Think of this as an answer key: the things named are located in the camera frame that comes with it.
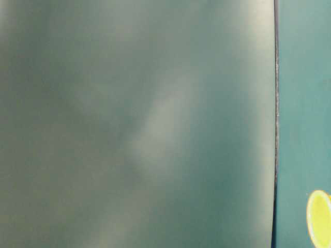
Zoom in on glossy grey-green panel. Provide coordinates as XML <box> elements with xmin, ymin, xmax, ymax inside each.
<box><xmin>1</xmin><ymin>1</ymin><xmax>276</xmax><ymax>247</ymax></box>

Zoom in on yellow-green round disc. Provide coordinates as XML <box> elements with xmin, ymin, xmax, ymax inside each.
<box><xmin>306</xmin><ymin>190</ymin><xmax>330</xmax><ymax>248</ymax></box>

